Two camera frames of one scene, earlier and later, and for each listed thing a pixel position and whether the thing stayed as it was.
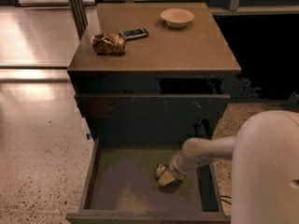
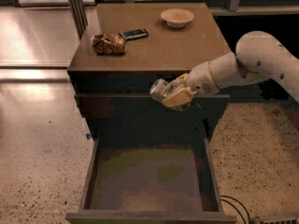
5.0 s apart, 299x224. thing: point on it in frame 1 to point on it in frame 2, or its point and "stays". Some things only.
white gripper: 177,168 to 200,78
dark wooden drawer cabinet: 151,75 stays
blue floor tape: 89,135 stays
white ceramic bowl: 177,17 stays
